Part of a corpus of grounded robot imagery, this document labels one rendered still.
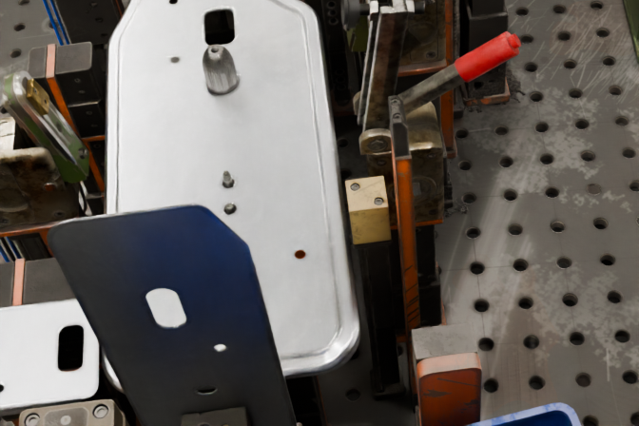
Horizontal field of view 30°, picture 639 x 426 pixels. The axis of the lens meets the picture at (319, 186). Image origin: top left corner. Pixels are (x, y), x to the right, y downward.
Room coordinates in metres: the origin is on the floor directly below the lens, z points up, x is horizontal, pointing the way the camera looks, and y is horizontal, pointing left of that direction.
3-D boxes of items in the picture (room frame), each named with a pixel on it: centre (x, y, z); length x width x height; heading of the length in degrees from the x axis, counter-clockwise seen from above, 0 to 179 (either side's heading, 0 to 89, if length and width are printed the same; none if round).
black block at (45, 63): (0.87, 0.25, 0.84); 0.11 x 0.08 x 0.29; 88
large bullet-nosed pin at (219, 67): (0.80, 0.08, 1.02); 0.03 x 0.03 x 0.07
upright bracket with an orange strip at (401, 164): (0.56, -0.07, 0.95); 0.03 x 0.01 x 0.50; 178
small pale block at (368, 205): (0.59, -0.04, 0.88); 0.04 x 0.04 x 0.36; 88
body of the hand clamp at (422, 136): (0.66, -0.08, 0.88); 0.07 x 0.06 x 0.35; 88
